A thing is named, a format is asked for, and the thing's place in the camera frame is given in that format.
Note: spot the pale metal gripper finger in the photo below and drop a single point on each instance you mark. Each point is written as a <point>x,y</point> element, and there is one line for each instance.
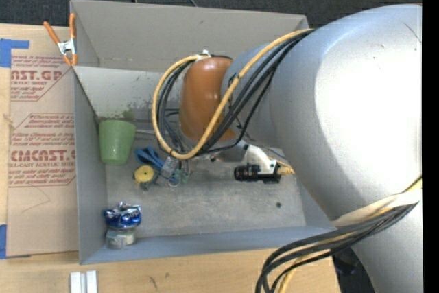
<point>173,182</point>
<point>168,166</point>

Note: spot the yellow round disc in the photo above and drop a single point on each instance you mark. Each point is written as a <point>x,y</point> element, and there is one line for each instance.
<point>144,174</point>

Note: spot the grey metal bin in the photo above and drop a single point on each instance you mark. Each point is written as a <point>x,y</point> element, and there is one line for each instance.
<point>212,202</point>

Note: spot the green plastic cup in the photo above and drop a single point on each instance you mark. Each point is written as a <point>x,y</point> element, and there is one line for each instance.
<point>116,142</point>

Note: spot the shiny blue crumpled object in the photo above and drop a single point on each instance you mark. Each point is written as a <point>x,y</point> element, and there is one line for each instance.
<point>122,216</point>

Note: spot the grey tape roll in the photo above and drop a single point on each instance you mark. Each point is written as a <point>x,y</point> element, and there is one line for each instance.
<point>120,238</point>

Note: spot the brown cardboard board red print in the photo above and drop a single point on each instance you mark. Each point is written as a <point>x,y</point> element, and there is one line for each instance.
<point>41,209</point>

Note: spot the black cylinder on white bracket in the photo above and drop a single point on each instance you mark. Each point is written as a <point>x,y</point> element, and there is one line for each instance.
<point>252,171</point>

